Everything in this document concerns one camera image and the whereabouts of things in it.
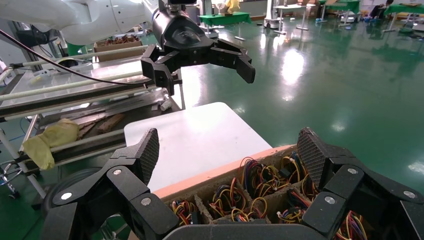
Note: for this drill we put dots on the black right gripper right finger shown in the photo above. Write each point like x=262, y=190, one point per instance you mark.
x=364, y=198

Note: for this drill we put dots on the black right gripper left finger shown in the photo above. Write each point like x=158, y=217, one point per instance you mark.
x=99, y=198

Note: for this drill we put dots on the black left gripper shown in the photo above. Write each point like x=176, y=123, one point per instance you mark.
x=179, y=33

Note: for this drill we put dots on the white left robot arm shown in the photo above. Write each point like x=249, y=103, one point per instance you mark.
x=82, y=16

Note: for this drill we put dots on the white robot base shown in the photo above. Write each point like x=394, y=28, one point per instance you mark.
x=272, y=21

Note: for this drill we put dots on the small white tape roll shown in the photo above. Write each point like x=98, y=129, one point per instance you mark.
x=165, y=105

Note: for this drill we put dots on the green cloth table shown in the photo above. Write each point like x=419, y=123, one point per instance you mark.
x=404, y=8
x=344, y=4
x=225, y=18

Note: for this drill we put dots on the yellow figure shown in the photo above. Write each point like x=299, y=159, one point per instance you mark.
x=233, y=6

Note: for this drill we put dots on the brown wood scrap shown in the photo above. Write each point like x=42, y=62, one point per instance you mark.
x=111, y=123
x=87, y=129

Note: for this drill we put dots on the yellow cloth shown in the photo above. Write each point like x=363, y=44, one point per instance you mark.
x=49, y=139

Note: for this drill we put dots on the open cardboard box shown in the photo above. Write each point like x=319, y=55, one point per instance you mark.
x=116, y=49

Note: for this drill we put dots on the brown cardboard divider box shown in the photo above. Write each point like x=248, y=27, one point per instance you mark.
x=198, y=185

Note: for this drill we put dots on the metal pipe shelf cart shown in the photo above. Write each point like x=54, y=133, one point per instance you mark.
x=66, y=99

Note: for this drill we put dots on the white metal desk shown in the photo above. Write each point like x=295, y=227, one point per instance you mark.
x=294, y=6

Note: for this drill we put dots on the seated person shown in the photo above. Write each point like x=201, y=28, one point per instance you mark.
x=379, y=10

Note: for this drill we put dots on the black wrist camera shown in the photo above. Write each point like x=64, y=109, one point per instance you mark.
x=182, y=1

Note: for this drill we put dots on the chrome metal frame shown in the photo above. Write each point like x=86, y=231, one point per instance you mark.
x=6, y=179

